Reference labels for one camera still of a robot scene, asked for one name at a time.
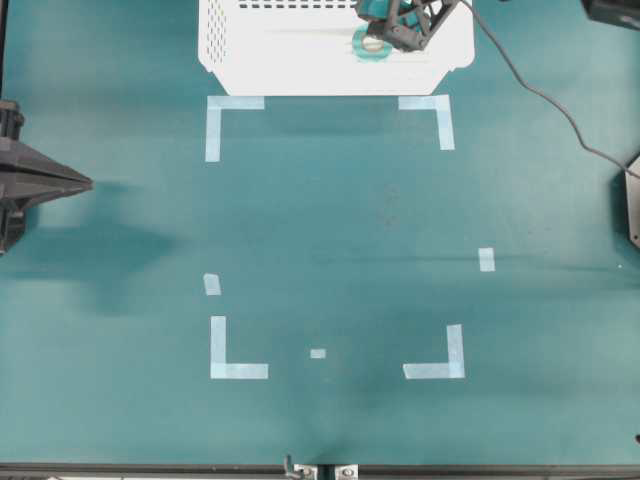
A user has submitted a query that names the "metal table edge bracket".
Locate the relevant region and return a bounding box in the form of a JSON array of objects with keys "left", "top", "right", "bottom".
[{"left": 283, "top": 455, "right": 359, "bottom": 480}]

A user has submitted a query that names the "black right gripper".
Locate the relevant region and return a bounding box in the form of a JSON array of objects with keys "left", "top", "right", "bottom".
[{"left": 355, "top": 0, "right": 457, "bottom": 51}]

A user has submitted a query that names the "white plastic lattice basket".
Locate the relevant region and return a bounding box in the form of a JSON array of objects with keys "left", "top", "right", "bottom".
[{"left": 198, "top": 1, "right": 475, "bottom": 96}]

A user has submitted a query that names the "black cable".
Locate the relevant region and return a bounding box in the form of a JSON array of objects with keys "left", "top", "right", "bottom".
[{"left": 462, "top": 0, "right": 640, "bottom": 180}]

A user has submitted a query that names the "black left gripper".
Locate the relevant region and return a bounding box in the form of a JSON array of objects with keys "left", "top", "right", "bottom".
[{"left": 1, "top": 100, "right": 93, "bottom": 255}]

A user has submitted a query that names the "small right tape piece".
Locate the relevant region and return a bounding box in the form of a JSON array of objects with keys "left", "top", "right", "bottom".
[{"left": 478, "top": 247, "right": 496, "bottom": 273}]

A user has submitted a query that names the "teal tape roll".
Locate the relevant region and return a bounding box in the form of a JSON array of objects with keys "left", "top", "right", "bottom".
[{"left": 351, "top": 27, "right": 392, "bottom": 62}]

